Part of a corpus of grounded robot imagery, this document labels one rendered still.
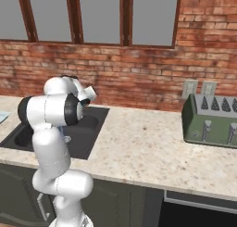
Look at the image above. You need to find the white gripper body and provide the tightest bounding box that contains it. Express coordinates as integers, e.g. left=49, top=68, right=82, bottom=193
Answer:
left=81, top=85, right=98, bottom=106

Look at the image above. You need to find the dark grey sink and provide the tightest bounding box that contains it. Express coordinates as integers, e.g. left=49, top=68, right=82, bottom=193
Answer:
left=0, top=105, right=111, bottom=161

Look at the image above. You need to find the pale blue tray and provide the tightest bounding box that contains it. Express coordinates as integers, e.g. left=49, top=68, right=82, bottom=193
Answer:
left=0, top=110, right=12, bottom=124

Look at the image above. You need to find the silver tap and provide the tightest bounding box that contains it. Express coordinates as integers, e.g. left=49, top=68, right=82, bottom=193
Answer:
left=60, top=125, right=73, bottom=144

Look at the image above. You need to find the brown framed window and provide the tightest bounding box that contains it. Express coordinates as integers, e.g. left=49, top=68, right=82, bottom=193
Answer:
left=0, top=0, right=183, bottom=50

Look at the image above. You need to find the green toaster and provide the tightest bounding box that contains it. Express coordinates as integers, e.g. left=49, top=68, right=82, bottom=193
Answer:
left=181, top=93, right=237, bottom=150

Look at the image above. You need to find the dark grey cupboard door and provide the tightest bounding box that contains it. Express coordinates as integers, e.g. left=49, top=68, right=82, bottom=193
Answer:
left=81, top=178, right=146, bottom=227
left=0, top=163, right=58, bottom=227

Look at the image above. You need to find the black dishwasher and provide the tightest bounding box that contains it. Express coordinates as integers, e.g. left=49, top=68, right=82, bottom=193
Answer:
left=157, top=189, right=237, bottom=227

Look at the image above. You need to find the grey wall outlet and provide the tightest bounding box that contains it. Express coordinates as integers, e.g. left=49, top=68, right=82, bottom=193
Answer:
left=200, top=80, right=218, bottom=96
left=181, top=79, right=199, bottom=100

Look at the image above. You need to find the silver cupboard handle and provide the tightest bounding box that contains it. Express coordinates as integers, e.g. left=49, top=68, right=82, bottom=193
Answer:
left=36, top=192, right=51, bottom=222

